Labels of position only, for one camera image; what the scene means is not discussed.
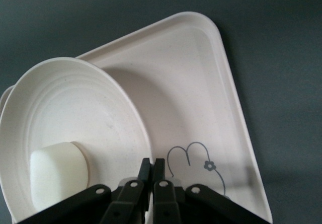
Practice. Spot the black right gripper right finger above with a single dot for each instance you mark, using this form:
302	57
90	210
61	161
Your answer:
163	198

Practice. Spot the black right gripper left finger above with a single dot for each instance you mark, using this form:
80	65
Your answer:
130	196

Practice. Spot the white steamed bun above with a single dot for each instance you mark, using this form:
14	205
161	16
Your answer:
58	173

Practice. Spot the round beige plate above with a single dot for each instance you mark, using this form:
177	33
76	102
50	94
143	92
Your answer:
75	108

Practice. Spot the beige rabbit print tray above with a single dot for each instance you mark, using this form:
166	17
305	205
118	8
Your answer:
188	95

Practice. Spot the dark grey table mat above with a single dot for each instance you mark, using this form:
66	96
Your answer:
50	20

